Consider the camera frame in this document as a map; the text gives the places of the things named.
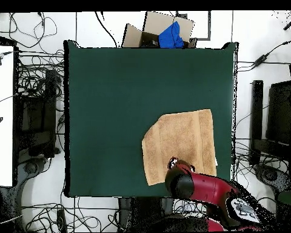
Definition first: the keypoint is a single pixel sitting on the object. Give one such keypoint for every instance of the tan terry towel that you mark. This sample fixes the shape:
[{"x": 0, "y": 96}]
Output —
[{"x": 179, "y": 138}]

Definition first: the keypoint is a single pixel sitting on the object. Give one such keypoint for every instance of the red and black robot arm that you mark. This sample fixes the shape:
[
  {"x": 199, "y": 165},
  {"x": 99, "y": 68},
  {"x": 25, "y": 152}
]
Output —
[{"x": 208, "y": 187}]

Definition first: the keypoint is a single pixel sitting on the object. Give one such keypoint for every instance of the dark green table cloth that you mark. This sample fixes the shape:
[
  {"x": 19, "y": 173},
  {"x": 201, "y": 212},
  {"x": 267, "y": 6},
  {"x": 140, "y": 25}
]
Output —
[{"x": 111, "y": 97}]

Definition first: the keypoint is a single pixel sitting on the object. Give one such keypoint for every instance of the dark grey stand base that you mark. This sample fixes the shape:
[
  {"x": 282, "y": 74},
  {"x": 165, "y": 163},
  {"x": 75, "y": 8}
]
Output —
[
  {"x": 271, "y": 175},
  {"x": 31, "y": 168}
]

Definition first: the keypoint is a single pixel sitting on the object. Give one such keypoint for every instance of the long black bar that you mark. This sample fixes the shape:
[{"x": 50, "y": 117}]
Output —
[{"x": 256, "y": 109}]

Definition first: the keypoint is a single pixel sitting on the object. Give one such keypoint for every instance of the black square case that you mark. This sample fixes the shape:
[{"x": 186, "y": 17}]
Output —
[{"x": 280, "y": 114}]

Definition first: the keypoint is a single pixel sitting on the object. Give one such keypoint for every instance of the black power strip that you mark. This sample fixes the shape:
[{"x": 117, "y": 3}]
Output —
[{"x": 61, "y": 219}]

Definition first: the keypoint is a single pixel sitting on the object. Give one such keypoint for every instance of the blue cloth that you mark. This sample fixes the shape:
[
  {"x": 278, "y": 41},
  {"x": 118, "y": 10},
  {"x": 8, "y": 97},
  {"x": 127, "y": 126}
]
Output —
[{"x": 171, "y": 36}]

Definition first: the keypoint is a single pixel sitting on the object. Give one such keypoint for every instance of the black power adapter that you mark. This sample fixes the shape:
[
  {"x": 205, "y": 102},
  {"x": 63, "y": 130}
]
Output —
[{"x": 260, "y": 60}]

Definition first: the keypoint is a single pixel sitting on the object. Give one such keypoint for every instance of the brown cardboard box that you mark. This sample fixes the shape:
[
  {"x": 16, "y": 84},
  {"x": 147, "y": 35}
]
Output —
[{"x": 155, "y": 24}]

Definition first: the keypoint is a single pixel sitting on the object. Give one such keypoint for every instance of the black equipment rack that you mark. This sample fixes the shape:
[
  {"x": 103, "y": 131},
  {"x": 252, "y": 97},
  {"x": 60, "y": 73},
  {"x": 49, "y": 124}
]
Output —
[{"x": 49, "y": 97}]

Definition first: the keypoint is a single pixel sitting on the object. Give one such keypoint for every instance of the white table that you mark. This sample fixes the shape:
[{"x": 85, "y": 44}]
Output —
[{"x": 1, "y": 109}]

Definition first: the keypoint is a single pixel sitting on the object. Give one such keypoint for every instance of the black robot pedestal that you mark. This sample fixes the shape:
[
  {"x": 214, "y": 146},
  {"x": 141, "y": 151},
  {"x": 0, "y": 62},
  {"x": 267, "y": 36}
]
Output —
[{"x": 140, "y": 213}]

